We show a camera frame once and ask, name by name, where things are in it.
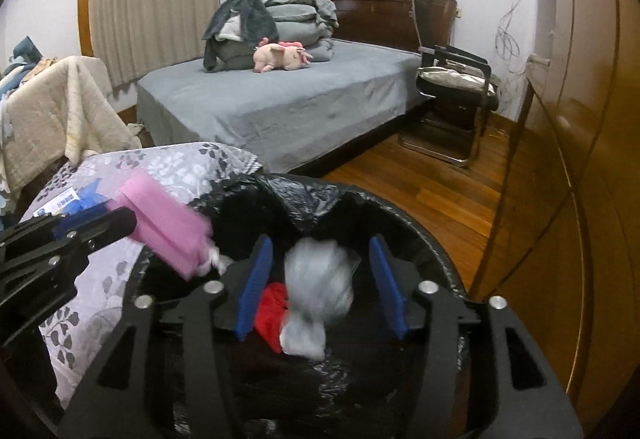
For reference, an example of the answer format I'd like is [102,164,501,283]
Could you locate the metal frame chair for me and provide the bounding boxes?
[398,44,501,168]

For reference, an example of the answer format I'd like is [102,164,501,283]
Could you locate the pink plush toy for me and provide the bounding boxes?
[252,38,314,73]

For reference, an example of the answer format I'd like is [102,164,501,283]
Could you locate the trash bin with black bag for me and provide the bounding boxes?
[135,171,471,439]

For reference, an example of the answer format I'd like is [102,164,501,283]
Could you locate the pile of clothes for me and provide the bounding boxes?
[0,36,56,94]

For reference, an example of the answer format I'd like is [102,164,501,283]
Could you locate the red mesh net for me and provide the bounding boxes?
[254,282,291,355]

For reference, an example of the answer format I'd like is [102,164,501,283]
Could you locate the gray plastic bag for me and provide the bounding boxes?
[279,239,353,362]

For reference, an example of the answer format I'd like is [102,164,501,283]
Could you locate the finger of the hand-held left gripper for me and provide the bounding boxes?
[0,208,137,347]
[0,201,118,270]

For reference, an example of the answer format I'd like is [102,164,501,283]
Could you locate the folded gray quilts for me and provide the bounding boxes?
[215,0,340,70]

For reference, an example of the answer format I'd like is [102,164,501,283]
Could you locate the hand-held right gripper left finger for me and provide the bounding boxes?
[57,235,275,439]

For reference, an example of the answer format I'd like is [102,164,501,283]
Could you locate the blue and white wrapper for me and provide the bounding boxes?
[37,181,111,217]

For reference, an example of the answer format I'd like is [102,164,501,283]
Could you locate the beige quilted blanket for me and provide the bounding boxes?
[0,55,143,192]

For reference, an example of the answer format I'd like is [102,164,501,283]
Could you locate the bright pink cloth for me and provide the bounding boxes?
[116,167,233,282]

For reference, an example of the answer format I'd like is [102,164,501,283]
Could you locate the dark wooden headboard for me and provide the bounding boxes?
[327,0,458,54]

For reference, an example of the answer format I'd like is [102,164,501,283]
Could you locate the silver seat cushion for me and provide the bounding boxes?
[417,66,496,94]

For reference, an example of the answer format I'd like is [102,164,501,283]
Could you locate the dark gray fleece blanket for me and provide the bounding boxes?
[202,0,280,74]

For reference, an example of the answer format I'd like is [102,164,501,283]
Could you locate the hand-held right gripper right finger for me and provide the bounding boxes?
[369,235,586,439]

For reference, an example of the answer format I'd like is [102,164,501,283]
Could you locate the brown wooden wardrobe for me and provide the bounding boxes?
[470,0,640,435]

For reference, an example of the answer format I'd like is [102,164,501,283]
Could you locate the hanging wall cables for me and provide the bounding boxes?
[492,0,538,84]

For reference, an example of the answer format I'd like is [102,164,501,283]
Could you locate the floral gray blanket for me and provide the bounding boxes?
[20,141,263,410]

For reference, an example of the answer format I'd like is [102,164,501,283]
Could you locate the bed with gray sheet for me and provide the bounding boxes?
[136,39,436,174]

